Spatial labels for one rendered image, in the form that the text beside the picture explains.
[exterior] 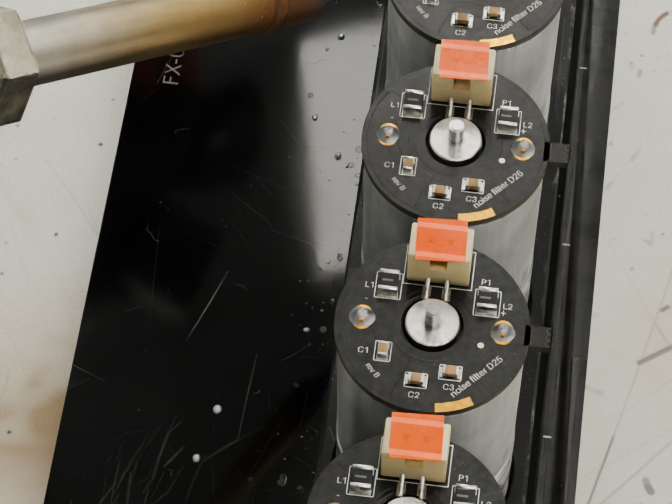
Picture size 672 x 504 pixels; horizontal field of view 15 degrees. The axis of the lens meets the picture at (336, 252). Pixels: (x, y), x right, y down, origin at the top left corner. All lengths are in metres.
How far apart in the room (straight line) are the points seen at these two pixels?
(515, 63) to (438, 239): 0.04
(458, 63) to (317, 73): 0.07
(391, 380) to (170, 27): 0.05
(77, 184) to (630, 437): 0.10
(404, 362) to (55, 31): 0.06
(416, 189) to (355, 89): 0.07
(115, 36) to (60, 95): 0.11
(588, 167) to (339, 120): 0.07
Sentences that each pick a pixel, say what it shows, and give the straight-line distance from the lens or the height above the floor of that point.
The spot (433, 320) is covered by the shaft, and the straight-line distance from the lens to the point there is 0.32.
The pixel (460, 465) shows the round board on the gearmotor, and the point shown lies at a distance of 0.32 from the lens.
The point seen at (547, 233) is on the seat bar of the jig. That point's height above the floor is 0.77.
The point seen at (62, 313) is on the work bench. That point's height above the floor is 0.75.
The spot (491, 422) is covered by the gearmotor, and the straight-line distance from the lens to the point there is 0.33.
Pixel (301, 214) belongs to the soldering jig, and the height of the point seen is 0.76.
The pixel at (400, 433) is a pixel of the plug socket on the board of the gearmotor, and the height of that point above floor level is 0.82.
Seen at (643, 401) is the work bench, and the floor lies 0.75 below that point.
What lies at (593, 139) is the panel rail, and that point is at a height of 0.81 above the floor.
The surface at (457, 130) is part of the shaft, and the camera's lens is 0.34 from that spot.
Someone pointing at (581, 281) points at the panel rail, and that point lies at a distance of 0.33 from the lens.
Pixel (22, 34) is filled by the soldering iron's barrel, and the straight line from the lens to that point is 0.30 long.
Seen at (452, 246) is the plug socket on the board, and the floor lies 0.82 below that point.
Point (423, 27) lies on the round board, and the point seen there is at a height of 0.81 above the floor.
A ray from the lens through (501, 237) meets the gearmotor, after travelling 0.34.
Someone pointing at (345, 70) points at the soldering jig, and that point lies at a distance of 0.41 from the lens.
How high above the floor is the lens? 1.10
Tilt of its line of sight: 59 degrees down
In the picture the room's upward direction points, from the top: straight up
